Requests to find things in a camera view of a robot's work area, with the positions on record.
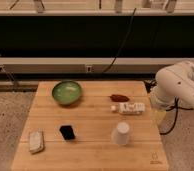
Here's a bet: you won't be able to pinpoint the white wall outlet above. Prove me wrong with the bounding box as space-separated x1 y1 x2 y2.
87 66 92 73

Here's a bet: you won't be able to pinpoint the left wall outlet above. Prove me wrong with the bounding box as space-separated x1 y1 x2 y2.
0 65 5 73

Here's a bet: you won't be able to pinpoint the white sponge block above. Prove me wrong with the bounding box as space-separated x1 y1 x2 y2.
29 131 44 154

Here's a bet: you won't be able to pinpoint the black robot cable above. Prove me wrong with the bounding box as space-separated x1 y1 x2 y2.
143 79 194 136

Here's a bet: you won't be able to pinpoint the green bowl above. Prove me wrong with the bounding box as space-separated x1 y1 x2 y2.
52 81 83 105

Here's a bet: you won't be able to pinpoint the red chili pepper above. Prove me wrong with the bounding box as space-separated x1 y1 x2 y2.
109 94 130 102

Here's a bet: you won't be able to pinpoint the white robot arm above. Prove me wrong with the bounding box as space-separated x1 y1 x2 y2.
150 61 194 109

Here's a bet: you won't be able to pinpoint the black eraser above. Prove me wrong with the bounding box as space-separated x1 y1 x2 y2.
59 125 75 140

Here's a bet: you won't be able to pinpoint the black hanging cable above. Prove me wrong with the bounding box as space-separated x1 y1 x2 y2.
101 7 138 74

